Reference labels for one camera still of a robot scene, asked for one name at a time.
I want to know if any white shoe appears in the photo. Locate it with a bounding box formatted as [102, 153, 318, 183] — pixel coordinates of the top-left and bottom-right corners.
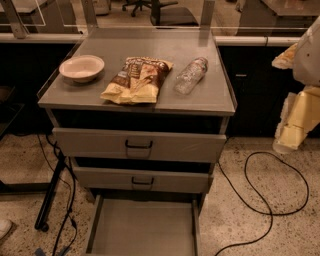
[0, 219, 12, 239]

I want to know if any grey drawer cabinet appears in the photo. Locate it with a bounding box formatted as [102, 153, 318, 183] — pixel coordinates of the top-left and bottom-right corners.
[39, 29, 236, 198]

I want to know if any grey top drawer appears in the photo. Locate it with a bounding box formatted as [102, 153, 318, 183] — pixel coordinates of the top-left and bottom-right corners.
[53, 128, 226, 163]

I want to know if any brown chip bag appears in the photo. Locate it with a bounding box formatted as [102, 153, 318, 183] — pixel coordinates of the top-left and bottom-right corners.
[100, 57, 173, 104]

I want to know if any clear plastic bottle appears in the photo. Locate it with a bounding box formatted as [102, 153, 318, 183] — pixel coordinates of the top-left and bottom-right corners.
[174, 57, 208, 95]

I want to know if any grey middle drawer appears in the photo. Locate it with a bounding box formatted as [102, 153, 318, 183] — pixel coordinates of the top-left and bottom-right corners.
[72, 157, 213, 194]

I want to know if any black office chair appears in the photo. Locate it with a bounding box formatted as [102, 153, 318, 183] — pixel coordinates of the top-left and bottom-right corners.
[122, 0, 198, 26]

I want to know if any black cable bundle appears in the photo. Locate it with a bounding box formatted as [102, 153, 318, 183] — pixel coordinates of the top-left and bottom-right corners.
[35, 134, 78, 256]

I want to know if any grey drawer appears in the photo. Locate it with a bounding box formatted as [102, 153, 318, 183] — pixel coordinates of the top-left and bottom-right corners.
[82, 195, 201, 256]
[53, 128, 226, 163]
[72, 157, 213, 194]

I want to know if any white bowl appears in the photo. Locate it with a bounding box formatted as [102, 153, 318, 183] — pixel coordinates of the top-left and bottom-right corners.
[59, 55, 105, 83]

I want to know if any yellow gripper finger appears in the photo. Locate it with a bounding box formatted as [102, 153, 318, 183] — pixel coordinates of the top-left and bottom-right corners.
[272, 43, 297, 69]
[273, 86, 320, 154]

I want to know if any grey bottom drawer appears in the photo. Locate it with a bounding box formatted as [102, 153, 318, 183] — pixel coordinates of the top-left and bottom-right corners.
[82, 195, 201, 256]

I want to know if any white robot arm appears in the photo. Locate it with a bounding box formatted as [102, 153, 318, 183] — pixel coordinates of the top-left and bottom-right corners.
[272, 17, 320, 154]

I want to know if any black floor cable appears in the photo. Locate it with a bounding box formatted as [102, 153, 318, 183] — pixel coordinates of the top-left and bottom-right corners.
[213, 151, 310, 256]

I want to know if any black table leg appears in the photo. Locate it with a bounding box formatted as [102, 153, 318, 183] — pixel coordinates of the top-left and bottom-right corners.
[34, 153, 65, 232]

